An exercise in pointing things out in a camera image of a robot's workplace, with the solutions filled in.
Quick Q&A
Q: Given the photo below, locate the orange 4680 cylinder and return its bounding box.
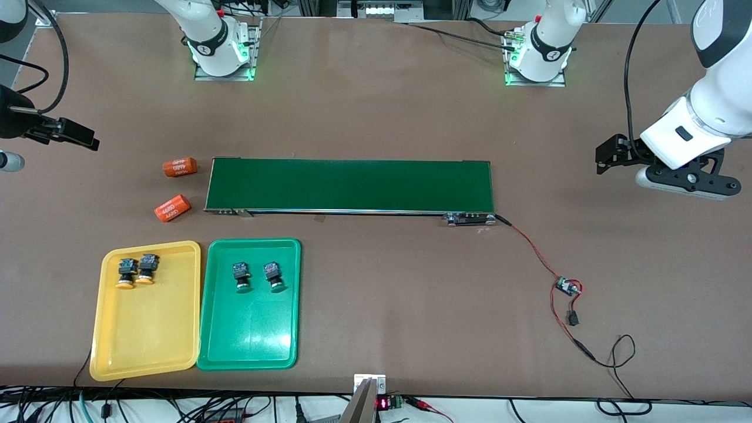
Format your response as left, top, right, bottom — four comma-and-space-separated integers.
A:
163, 157, 198, 178
154, 194, 193, 223

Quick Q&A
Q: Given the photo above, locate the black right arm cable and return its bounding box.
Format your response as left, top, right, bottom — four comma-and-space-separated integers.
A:
0, 0, 70, 115

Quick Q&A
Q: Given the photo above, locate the green conveyor belt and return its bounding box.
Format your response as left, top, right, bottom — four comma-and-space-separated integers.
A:
204, 157, 497, 227

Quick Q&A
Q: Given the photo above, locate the green push button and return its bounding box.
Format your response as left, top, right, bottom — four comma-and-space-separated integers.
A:
232, 262, 253, 293
263, 261, 288, 293

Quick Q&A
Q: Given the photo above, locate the silver camera stand bracket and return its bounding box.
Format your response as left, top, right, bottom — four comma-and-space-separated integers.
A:
341, 374, 388, 423

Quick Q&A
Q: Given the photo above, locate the red clip lead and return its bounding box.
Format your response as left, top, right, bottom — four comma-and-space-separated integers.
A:
405, 397, 454, 423

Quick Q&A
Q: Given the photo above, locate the silver control box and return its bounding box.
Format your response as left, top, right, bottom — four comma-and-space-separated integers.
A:
337, 0, 425, 23

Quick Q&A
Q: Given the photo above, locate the thin black looped cable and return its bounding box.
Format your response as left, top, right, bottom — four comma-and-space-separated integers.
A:
593, 335, 653, 415

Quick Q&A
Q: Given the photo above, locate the yellow plastic tray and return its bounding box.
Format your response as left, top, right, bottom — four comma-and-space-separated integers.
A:
90, 241, 202, 381

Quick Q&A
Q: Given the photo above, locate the black cable on table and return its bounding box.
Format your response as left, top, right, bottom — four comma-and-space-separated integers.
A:
405, 18, 518, 52

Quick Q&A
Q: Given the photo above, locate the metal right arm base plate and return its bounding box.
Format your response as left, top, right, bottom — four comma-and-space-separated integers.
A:
194, 16, 263, 82

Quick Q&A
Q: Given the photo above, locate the red and black wire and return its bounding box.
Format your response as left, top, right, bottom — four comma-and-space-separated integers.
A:
495, 213, 597, 362

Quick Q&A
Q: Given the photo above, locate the aluminium frame profile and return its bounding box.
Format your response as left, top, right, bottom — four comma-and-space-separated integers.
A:
21, 0, 58, 27

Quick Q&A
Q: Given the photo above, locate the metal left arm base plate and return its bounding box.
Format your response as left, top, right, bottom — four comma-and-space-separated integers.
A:
504, 29, 568, 88

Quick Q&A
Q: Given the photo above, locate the yellow push button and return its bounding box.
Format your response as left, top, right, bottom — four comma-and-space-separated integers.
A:
115, 257, 136, 290
136, 254, 159, 286

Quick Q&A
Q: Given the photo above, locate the green plastic tray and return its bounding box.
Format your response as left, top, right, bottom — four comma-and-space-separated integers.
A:
197, 238, 302, 371

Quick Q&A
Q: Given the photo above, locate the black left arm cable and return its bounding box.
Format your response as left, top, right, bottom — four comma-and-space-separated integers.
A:
624, 0, 662, 147

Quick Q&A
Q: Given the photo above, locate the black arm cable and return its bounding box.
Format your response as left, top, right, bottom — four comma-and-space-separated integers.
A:
0, 0, 70, 115
624, 0, 662, 147

